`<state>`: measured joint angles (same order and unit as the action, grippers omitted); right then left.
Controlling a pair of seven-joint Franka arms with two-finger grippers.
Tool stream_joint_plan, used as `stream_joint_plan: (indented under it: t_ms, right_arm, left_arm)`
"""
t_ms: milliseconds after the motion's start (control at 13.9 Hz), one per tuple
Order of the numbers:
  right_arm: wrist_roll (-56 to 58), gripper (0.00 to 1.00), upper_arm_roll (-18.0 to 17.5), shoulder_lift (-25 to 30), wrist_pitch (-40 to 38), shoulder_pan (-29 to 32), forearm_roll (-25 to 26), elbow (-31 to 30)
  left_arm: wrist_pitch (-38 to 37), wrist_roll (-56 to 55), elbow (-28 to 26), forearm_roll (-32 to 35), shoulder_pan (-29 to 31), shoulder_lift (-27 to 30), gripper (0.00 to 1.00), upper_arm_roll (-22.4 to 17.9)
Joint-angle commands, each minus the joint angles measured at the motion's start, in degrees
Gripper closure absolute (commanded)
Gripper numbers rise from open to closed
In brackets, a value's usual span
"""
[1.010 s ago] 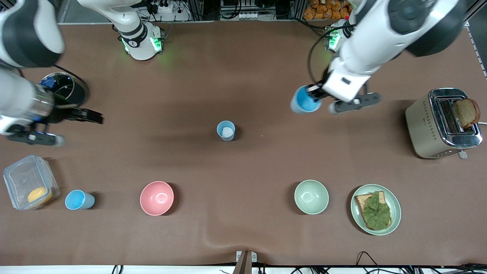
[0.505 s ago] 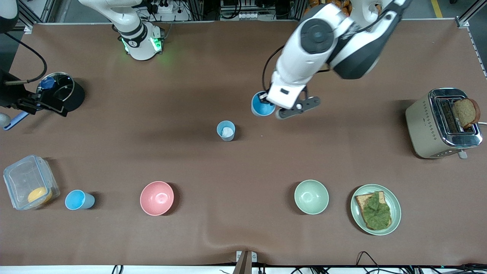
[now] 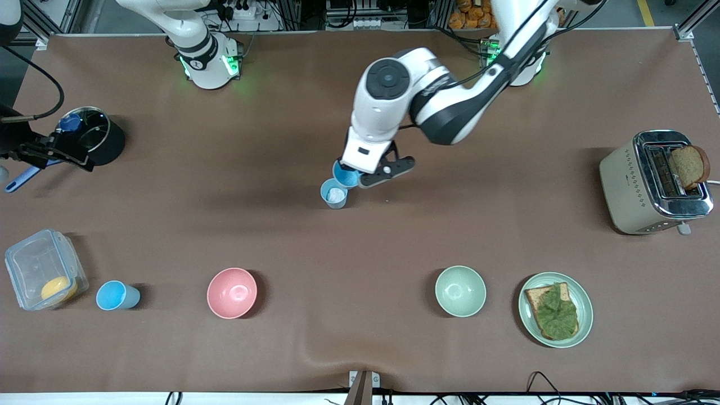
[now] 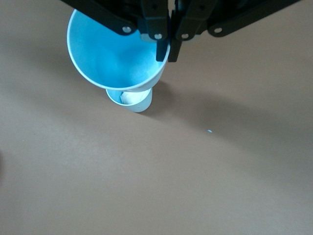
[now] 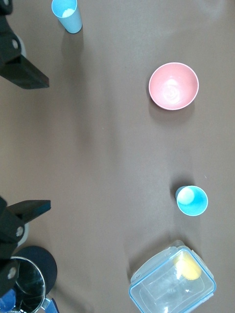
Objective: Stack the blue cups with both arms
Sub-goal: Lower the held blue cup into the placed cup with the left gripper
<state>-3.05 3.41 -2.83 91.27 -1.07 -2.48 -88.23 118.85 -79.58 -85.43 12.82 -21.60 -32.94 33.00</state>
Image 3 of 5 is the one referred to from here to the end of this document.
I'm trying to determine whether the green lettuce leaf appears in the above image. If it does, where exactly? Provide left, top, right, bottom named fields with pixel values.
left=534, top=282, right=579, bottom=340

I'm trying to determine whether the black looped cable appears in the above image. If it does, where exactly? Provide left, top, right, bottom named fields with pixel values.
left=525, top=371, right=564, bottom=405

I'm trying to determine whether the black pot blue handle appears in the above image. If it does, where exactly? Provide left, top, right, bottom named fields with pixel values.
left=5, top=106, right=127, bottom=194

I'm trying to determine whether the orange round food piece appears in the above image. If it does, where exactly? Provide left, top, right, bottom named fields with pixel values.
left=40, top=275, right=79, bottom=303

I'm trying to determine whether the toast slice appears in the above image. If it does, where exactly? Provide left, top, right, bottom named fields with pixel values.
left=524, top=282, right=581, bottom=341

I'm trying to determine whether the pale blue plastic cup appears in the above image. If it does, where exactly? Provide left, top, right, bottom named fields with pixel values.
left=320, top=178, right=350, bottom=210

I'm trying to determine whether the glass lid blue knob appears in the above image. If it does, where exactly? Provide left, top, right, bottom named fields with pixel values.
left=58, top=107, right=111, bottom=154

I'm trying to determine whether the beige chrome toaster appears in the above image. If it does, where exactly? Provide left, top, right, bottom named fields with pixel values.
left=598, top=130, right=715, bottom=236

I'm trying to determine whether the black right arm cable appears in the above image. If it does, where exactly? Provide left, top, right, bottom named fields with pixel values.
left=0, top=46, right=65, bottom=123

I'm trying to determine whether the pink bowl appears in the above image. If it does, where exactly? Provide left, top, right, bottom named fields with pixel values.
left=206, top=267, right=258, bottom=320

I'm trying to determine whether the green bowl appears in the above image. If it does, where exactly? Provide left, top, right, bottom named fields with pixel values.
left=434, top=265, right=487, bottom=318

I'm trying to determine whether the green plate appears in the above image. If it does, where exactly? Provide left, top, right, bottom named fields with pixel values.
left=518, top=272, right=595, bottom=349

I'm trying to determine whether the brown table cloth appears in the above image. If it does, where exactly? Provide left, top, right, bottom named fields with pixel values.
left=0, top=28, right=720, bottom=395

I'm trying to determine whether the brown bread slice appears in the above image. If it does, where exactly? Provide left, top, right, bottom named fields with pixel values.
left=669, top=145, right=712, bottom=191

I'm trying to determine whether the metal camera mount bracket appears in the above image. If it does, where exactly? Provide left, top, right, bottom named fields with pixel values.
left=344, top=370, right=381, bottom=405

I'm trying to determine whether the power strip with plugs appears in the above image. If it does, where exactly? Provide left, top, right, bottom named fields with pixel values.
left=216, top=0, right=260, bottom=21

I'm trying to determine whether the clear plastic food container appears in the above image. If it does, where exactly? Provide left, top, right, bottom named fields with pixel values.
left=4, top=228, right=90, bottom=312

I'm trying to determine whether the orange snack bag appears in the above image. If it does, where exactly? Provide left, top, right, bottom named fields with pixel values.
left=448, top=0, right=566, bottom=30

